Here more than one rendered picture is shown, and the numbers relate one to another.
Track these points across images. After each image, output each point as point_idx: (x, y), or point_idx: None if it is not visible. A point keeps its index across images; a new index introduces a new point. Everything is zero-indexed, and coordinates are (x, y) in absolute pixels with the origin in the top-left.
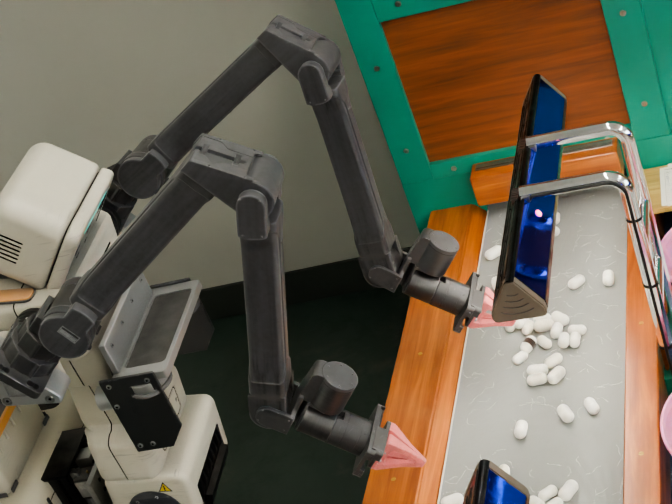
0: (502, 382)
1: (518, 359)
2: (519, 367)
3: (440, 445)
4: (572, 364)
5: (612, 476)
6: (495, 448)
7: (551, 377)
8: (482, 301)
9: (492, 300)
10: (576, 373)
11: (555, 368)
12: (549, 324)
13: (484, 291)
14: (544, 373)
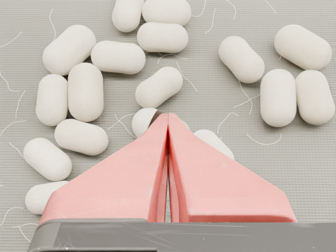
0: (292, 202)
1: (230, 152)
2: (234, 157)
3: None
4: (243, 25)
5: None
6: None
7: (330, 50)
8: (310, 228)
9: (181, 167)
10: (277, 15)
11: (300, 39)
12: (96, 70)
13: (136, 223)
14: (305, 72)
